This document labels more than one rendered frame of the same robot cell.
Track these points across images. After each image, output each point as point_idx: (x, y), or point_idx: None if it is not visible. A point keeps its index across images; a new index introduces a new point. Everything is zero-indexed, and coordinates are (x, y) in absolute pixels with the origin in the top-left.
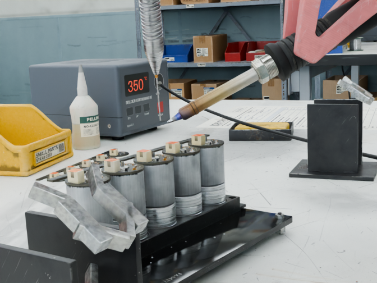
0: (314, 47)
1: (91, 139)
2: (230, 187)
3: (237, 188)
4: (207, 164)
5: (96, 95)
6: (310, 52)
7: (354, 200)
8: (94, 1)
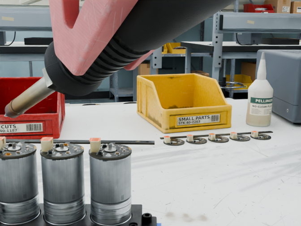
0: (66, 46)
1: (256, 118)
2: (254, 210)
3: (254, 215)
4: (92, 175)
5: (284, 81)
6: (66, 55)
7: None
8: None
